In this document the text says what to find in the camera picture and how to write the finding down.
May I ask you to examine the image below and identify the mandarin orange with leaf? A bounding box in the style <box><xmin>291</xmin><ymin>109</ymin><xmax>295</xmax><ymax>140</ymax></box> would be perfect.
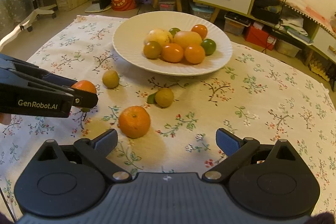
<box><xmin>71</xmin><ymin>80</ymin><xmax>98</xmax><ymax>112</ymax></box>

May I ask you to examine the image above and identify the mandarin orange with stem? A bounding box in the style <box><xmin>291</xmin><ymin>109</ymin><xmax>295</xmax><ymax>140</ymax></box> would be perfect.
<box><xmin>118</xmin><ymin>106</ymin><xmax>151</xmax><ymax>139</ymax></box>

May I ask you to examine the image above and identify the brown round fruit with leaf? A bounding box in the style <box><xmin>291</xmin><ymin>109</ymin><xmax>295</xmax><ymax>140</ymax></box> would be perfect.
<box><xmin>147</xmin><ymin>88</ymin><xmax>174</xmax><ymax>108</ymax></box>

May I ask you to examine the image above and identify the brown-green tomato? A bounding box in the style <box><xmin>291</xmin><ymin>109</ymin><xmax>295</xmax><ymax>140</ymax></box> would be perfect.
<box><xmin>143</xmin><ymin>41</ymin><xmax>162</xmax><ymax>60</ymax></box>

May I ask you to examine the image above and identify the orange tomato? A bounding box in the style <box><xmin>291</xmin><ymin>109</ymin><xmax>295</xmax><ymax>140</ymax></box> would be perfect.
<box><xmin>184</xmin><ymin>44</ymin><xmax>206</xmax><ymax>64</ymax></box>
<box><xmin>191</xmin><ymin>24</ymin><xmax>208</xmax><ymax>40</ymax></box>
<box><xmin>161</xmin><ymin>43</ymin><xmax>184</xmax><ymax>63</ymax></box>

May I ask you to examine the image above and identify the pale yellow striped melon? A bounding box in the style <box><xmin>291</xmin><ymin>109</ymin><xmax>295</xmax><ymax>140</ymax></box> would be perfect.
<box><xmin>143</xmin><ymin>28</ymin><xmax>173</xmax><ymax>47</ymax></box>

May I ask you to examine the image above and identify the green tomato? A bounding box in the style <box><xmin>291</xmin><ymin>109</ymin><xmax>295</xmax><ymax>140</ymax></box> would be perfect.
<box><xmin>169</xmin><ymin>27</ymin><xmax>180</xmax><ymax>37</ymax></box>
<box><xmin>201</xmin><ymin>39</ymin><xmax>217</xmax><ymax>56</ymax></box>

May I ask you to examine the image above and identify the large yellow-orange grapefruit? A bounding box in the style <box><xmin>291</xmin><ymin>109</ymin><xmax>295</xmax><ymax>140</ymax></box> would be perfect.
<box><xmin>173</xmin><ymin>31</ymin><xmax>202</xmax><ymax>49</ymax></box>

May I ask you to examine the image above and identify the person left hand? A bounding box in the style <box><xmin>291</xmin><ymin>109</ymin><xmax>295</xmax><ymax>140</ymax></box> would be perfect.
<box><xmin>0</xmin><ymin>113</ymin><xmax>11</xmax><ymax>125</ymax></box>

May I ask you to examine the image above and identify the floral tablecloth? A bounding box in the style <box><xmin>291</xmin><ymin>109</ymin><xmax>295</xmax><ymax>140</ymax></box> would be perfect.
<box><xmin>1</xmin><ymin>16</ymin><xmax>335</xmax><ymax>217</ymax></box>

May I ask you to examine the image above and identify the white ribbed plate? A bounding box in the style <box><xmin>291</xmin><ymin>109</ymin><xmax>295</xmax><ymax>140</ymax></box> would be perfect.
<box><xmin>113</xmin><ymin>11</ymin><xmax>233</xmax><ymax>76</ymax></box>

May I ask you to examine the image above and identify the red box under cabinet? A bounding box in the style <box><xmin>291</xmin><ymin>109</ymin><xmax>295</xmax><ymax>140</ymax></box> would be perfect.
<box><xmin>244</xmin><ymin>26</ymin><xmax>277</xmax><ymax>51</ymax></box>

